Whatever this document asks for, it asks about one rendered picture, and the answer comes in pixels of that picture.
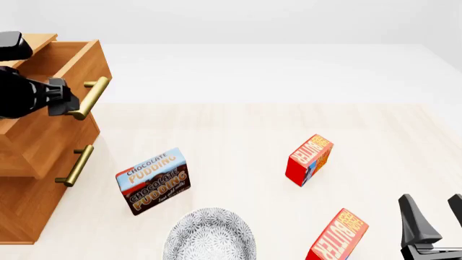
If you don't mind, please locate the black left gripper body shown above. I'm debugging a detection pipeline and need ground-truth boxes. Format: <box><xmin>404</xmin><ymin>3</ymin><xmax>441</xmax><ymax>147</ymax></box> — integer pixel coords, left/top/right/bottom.
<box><xmin>44</xmin><ymin>77</ymin><xmax>70</xmax><ymax>108</ymax></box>

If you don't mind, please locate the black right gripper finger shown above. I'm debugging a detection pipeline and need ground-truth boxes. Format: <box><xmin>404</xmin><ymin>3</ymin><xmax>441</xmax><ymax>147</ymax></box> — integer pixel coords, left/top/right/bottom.
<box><xmin>447</xmin><ymin>193</ymin><xmax>462</xmax><ymax>229</ymax></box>
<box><xmin>398</xmin><ymin>193</ymin><xmax>443</xmax><ymax>248</ymax></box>

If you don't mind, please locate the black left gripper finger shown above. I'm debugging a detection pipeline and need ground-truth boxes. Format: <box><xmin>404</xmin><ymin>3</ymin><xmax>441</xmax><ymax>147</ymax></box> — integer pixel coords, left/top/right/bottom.
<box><xmin>48</xmin><ymin>103</ymin><xmax>79</xmax><ymax>117</ymax></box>
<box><xmin>61</xmin><ymin>87</ymin><xmax>81</xmax><ymax>111</ymax></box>

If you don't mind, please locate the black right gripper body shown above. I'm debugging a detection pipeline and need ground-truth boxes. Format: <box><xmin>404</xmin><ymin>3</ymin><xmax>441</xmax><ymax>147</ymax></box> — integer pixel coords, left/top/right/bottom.
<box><xmin>399</xmin><ymin>240</ymin><xmax>462</xmax><ymax>260</ymax></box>

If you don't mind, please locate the long brass drawer handle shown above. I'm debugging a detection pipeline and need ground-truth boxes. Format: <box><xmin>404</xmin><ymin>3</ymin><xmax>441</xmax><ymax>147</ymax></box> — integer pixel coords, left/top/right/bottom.
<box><xmin>66</xmin><ymin>76</ymin><xmax>110</xmax><ymax>121</ymax></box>

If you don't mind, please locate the closed wooden drawer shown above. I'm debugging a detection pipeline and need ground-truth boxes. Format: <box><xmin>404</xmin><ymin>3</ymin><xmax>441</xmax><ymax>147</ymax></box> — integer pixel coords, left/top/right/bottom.
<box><xmin>0</xmin><ymin>113</ymin><xmax>101</xmax><ymax>180</ymax></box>

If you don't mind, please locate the wooden drawer with wide opening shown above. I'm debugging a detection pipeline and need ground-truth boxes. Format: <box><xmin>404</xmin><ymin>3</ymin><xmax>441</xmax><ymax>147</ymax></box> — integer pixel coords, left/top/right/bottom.
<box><xmin>0</xmin><ymin>39</ymin><xmax>113</xmax><ymax>137</ymax></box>

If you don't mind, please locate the red butter box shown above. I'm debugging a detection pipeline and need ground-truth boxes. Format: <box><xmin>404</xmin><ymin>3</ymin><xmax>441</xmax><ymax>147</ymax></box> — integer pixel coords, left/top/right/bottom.
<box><xmin>284</xmin><ymin>134</ymin><xmax>334</xmax><ymax>188</ymax></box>
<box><xmin>305</xmin><ymin>207</ymin><xmax>370</xmax><ymax>260</ymax></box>

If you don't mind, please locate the wooden cabinet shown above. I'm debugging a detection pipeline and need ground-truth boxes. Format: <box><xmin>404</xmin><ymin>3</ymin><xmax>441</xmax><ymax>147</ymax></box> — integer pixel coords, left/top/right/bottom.
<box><xmin>0</xmin><ymin>32</ymin><xmax>113</xmax><ymax>245</ymax></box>

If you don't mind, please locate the chocolate pudding box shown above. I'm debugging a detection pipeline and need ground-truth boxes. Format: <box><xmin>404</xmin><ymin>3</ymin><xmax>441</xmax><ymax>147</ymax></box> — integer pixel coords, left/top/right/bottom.
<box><xmin>115</xmin><ymin>147</ymin><xmax>191</xmax><ymax>217</ymax></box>

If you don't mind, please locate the grey patterned bowl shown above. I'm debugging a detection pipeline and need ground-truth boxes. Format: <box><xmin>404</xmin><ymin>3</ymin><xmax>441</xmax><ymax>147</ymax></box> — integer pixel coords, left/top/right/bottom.
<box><xmin>162</xmin><ymin>207</ymin><xmax>258</xmax><ymax>260</ymax></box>

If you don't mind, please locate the short brass drawer handle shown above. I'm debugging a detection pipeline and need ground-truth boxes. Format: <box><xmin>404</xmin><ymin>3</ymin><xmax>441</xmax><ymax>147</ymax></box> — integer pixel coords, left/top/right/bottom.
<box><xmin>54</xmin><ymin>144</ymin><xmax>95</xmax><ymax>188</ymax></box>

